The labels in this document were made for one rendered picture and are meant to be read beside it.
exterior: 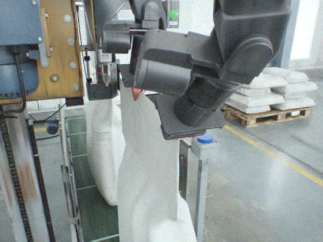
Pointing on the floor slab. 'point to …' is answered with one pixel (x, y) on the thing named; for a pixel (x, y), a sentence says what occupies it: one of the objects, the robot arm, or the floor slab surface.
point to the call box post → (200, 198)
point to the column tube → (23, 149)
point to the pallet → (249, 120)
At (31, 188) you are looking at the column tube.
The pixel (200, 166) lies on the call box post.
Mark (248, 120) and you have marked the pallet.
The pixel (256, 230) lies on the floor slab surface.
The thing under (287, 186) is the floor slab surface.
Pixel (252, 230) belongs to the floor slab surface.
